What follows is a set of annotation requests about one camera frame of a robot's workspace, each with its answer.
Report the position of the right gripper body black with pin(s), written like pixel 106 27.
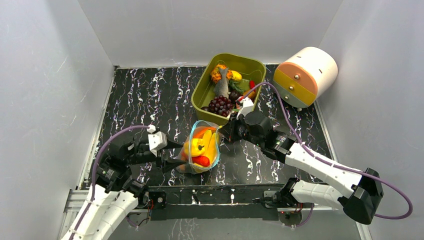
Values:
pixel 232 126

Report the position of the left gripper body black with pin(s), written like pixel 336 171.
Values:
pixel 159 158

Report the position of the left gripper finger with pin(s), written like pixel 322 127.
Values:
pixel 170 144
pixel 167 166

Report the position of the yellow banana toy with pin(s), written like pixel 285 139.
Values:
pixel 210 138

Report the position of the yellow bell pepper toy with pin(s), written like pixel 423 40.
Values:
pixel 194 147

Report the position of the clear zip top bag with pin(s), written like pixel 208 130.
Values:
pixel 198 149

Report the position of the red chili toy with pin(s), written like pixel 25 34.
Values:
pixel 201 160

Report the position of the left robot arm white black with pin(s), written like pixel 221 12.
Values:
pixel 114 193

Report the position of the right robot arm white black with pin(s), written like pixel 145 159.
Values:
pixel 355 192

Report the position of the purple grape bunch toy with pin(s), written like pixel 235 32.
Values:
pixel 221 106

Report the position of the dark plum toy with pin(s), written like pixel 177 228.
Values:
pixel 234 95
pixel 205 108

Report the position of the small orange fruit toy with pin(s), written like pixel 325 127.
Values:
pixel 252 95

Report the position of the grey fish toy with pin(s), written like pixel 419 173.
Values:
pixel 222 86

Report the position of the green leafy vegetable toy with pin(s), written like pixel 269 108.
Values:
pixel 240 86

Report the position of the yellow lemon toy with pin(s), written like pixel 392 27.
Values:
pixel 236 76

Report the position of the olive green plastic bin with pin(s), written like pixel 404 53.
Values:
pixel 249 68

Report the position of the round pastel drawer cabinet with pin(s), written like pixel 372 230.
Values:
pixel 305 76

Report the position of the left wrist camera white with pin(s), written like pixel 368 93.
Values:
pixel 157 139

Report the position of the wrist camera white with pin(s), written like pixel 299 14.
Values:
pixel 157 139
pixel 245 107

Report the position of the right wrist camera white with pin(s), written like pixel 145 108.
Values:
pixel 245 107

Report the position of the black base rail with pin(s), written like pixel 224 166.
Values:
pixel 240 201

